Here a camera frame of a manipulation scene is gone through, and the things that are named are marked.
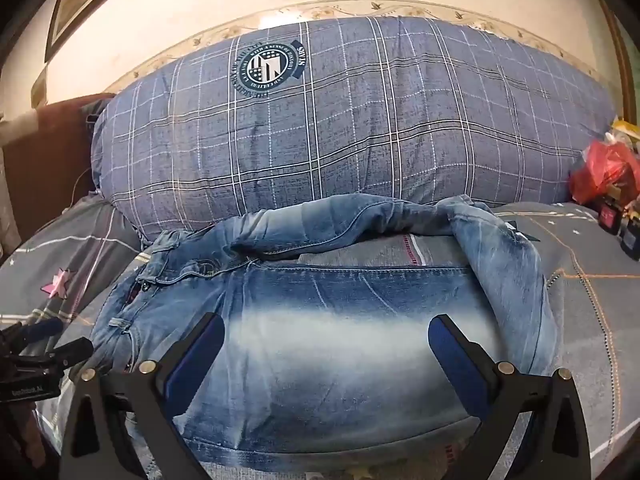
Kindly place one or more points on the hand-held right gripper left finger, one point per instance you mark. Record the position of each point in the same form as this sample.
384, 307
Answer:
196, 360

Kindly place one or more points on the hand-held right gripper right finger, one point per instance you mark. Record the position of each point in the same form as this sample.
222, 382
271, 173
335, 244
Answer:
455, 360

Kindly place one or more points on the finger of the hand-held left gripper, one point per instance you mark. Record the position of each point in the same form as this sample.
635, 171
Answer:
46, 328
70, 351

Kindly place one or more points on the blue washed denim pants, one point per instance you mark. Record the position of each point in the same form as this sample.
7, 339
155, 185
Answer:
325, 310

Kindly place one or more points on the grey star print bed sheet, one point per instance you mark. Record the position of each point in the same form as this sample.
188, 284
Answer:
575, 285

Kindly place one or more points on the brown headboard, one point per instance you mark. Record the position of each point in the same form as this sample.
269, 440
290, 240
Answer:
55, 155

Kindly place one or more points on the small blue box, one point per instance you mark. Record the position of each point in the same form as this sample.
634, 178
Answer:
631, 237

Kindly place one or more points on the red plastic bag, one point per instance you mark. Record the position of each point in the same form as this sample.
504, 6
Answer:
602, 170

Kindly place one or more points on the blue plaid pillow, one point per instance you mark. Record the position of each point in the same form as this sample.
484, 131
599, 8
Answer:
350, 135

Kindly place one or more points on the yellow packaging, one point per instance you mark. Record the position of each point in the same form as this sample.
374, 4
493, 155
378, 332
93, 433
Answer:
626, 129

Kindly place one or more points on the dark wooden frame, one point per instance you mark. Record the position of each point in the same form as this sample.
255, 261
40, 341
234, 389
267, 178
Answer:
621, 35

